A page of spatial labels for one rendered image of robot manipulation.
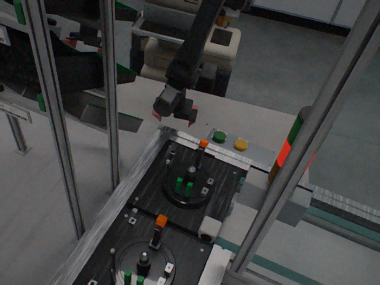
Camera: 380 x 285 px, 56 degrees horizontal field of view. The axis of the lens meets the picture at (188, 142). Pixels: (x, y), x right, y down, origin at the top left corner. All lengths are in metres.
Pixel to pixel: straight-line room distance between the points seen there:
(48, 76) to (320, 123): 0.39
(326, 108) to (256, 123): 0.86
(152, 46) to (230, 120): 0.48
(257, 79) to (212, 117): 1.76
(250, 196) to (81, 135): 0.70
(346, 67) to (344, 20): 3.53
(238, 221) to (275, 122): 0.51
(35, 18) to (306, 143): 0.40
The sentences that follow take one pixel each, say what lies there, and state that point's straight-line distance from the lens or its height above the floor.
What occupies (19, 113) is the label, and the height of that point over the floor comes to 1.28.
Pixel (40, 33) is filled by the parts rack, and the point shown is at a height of 1.47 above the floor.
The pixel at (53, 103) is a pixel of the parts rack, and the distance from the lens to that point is 0.60.
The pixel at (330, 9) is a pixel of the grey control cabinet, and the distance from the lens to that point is 3.90.
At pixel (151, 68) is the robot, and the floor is 0.80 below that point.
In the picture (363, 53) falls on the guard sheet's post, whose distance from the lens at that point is 0.43.
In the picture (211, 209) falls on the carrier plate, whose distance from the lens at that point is 0.92.
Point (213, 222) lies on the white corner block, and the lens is 0.88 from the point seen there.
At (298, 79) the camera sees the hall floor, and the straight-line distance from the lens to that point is 3.20.
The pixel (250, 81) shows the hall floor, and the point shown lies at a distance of 2.99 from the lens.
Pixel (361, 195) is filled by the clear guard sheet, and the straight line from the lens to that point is 0.59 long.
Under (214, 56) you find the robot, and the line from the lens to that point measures 1.78.
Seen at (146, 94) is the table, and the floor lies 0.86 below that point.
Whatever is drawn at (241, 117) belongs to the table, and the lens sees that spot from 1.33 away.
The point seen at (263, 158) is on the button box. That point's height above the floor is 0.96.
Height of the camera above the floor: 1.74
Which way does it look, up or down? 47 degrees down
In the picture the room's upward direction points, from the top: 11 degrees clockwise
